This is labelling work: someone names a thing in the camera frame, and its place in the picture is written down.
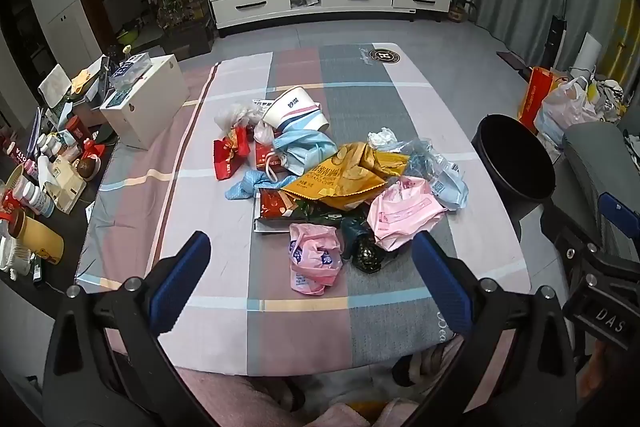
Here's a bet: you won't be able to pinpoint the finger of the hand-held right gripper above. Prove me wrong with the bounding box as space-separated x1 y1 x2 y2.
542 203 640 288
598 192 640 238

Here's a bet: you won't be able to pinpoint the white storage box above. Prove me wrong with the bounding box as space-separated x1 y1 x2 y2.
100 54 190 150

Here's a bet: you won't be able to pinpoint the white tissue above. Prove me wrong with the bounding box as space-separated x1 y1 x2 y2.
367 127 401 151

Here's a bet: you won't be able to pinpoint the black white patterned bag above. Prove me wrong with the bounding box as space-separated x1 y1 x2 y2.
592 79 626 118

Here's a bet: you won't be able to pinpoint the grey sofa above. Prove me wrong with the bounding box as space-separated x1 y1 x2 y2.
562 122 640 258

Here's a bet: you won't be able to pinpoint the red snack packet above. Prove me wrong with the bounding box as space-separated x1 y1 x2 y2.
214 127 251 180

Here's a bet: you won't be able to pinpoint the yellow chip bag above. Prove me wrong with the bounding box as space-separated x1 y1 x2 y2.
280 142 411 212

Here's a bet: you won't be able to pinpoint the red tin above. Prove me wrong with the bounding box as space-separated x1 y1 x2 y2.
65 116 93 142

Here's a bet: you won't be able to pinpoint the clear plastic bag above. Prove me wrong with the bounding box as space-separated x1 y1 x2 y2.
215 103 263 130

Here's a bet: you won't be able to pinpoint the small potted plant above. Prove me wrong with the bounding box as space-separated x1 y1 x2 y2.
447 0 476 24

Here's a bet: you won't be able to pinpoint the clear bag with blue print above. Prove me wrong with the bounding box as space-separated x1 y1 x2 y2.
400 138 471 210

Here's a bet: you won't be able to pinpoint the brown paper canister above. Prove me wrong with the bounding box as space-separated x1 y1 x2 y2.
10 209 65 264

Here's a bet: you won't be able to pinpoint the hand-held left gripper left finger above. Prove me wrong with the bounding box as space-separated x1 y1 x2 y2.
42 231 213 427

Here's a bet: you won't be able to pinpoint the yellow curtain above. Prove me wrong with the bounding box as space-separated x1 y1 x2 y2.
615 0 640 72

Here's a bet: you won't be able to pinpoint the black trash bin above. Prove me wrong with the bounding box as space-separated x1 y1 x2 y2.
470 113 557 229

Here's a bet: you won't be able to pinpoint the light blue plastic bag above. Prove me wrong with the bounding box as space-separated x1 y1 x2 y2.
272 129 341 178

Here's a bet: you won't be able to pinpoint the upright vacuum cleaner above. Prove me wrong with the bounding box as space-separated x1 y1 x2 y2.
542 0 573 72

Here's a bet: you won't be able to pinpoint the clear tissue box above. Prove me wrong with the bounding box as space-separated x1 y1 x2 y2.
110 53 152 90

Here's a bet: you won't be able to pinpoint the white pill bottle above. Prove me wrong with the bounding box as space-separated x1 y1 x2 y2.
14 182 55 218

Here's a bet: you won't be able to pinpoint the plants in dark planter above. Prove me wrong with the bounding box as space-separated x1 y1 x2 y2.
156 0 216 58

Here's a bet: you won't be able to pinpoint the orange red shopping bag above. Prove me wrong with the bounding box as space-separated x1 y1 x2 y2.
518 67 568 132

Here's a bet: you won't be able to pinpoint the person's pink clothed legs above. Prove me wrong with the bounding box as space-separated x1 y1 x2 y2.
175 342 466 427

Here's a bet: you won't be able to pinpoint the white plastic bag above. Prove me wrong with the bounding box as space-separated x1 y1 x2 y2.
534 77 601 148

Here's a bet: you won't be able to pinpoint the clutter of bottles and boxes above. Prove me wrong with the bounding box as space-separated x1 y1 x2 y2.
0 57 116 288

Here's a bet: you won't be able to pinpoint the red cigarette box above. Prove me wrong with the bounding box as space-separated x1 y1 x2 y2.
255 142 286 172

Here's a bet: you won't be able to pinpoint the white striped paper bucket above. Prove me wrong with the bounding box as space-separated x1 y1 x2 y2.
262 86 331 142

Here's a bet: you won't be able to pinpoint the dark green bag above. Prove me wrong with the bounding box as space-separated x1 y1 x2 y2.
341 217 401 275

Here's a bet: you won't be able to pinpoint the white board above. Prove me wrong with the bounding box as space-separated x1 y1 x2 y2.
572 32 601 72

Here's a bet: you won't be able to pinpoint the pink plastic bag blue print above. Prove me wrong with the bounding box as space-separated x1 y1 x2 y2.
289 223 345 297

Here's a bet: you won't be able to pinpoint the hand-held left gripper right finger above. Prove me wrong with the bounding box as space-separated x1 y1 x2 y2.
411 231 581 427

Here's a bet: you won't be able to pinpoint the light blue face mask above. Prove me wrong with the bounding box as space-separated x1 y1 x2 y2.
225 169 301 202

